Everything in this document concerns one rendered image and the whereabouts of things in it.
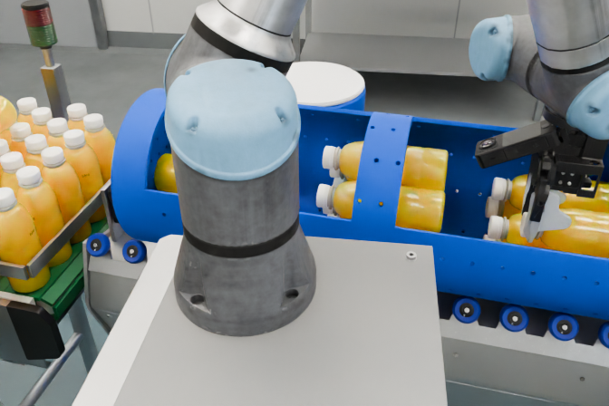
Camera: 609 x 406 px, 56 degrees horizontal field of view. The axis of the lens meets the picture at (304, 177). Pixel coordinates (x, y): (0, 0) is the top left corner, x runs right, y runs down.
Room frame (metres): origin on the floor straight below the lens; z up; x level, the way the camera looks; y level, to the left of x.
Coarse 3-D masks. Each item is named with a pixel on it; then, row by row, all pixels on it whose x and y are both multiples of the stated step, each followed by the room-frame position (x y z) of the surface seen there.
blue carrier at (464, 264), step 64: (128, 128) 0.84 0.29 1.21; (320, 128) 0.96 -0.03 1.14; (384, 128) 0.79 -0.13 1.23; (448, 128) 0.88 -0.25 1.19; (512, 128) 0.83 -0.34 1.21; (128, 192) 0.77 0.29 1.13; (384, 192) 0.70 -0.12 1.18; (448, 192) 0.90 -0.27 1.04; (448, 256) 0.64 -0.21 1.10; (512, 256) 0.62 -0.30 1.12; (576, 256) 0.61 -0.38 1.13
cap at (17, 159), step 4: (8, 152) 0.94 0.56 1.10; (12, 152) 0.94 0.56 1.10; (16, 152) 0.94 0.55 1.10; (4, 156) 0.93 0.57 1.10; (8, 156) 0.93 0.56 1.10; (12, 156) 0.93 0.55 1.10; (16, 156) 0.93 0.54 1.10; (20, 156) 0.93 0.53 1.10; (0, 160) 0.91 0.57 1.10; (4, 160) 0.91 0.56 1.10; (8, 160) 0.91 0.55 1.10; (12, 160) 0.91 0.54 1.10; (16, 160) 0.91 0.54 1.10; (20, 160) 0.92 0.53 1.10; (4, 164) 0.91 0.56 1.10; (8, 164) 0.90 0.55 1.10; (12, 164) 0.91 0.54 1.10; (16, 164) 0.91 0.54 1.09; (20, 164) 0.92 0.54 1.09; (4, 168) 0.91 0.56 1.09; (8, 168) 0.91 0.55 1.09; (12, 168) 0.91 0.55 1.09; (16, 168) 0.91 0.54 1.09
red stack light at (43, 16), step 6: (48, 6) 1.38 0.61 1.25; (24, 12) 1.35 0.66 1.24; (30, 12) 1.34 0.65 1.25; (36, 12) 1.35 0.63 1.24; (42, 12) 1.35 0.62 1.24; (48, 12) 1.37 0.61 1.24; (24, 18) 1.35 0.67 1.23; (30, 18) 1.34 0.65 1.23; (36, 18) 1.35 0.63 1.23; (42, 18) 1.35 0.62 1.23; (48, 18) 1.36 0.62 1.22; (30, 24) 1.35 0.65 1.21; (36, 24) 1.34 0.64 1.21; (42, 24) 1.35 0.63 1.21
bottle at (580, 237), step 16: (560, 208) 0.71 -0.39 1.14; (576, 208) 0.70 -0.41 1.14; (576, 224) 0.67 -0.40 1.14; (592, 224) 0.66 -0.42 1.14; (608, 224) 0.66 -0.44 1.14; (544, 240) 0.68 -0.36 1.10; (560, 240) 0.66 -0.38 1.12; (576, 240) 0.65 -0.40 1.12; (592, 240) 0.65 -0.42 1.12; (608, 240) 0.65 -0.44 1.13; (608, 256) 0.64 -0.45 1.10
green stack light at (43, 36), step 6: (48, 24) 1.36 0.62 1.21; (30, 30) 1.35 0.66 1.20; (36, 30) 1.34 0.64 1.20; (42, 30) 1.35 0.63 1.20; (48, 30) 1.36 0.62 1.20; (54, 30) 1.38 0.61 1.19; (30, 36) 1.35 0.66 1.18; (36, 36) 1.34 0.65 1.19; (42, 36) 1.35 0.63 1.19; (48, 36) 1.35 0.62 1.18; (54, 36) 1.37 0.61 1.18; (30, 42) 1.36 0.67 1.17; (36, 42) 1.34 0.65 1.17; (42, 42) 1.35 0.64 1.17; (48, 42) 1.35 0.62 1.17; (54, 42) 1.36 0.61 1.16
